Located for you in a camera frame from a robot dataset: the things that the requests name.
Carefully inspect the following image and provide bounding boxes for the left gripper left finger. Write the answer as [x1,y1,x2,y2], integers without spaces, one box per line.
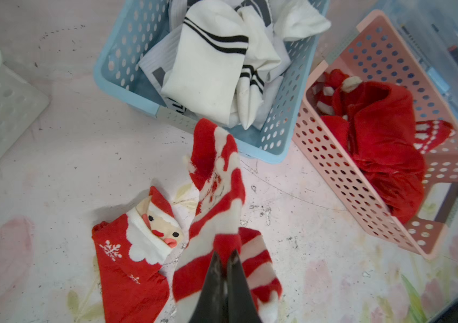
[189,252,227,323]

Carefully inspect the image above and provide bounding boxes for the plain white sock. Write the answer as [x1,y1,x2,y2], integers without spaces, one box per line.
[269,0,331,42]

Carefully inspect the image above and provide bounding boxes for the red white striped sock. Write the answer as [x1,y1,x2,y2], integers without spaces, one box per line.
[311,69,363,118]

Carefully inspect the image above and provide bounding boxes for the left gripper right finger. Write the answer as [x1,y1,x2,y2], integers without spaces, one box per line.
[226,250,262,323]

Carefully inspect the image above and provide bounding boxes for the pink plastic basket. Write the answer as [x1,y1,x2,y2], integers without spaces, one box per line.
[293,10,458,259]

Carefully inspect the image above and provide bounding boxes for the white sock black stripes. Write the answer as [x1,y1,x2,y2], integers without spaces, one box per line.
[162,1,249,125]

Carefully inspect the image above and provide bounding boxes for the red santa striped sock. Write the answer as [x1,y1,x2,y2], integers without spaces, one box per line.
[172,118,282,322]

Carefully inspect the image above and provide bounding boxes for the clear plastic tool box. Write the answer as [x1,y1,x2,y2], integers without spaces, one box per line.
[375,1,458,120]

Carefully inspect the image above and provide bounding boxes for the red patterned sock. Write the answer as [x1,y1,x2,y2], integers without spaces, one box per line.
[92,187,184,322]

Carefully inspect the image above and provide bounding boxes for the blue plastic basket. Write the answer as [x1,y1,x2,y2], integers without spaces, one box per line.
[94,1,320,164]

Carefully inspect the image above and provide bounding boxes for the plain red sock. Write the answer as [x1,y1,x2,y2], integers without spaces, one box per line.
[322,82,425,224]

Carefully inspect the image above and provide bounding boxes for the red snowflake sock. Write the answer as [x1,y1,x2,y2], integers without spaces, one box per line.
[414,120,456,155]

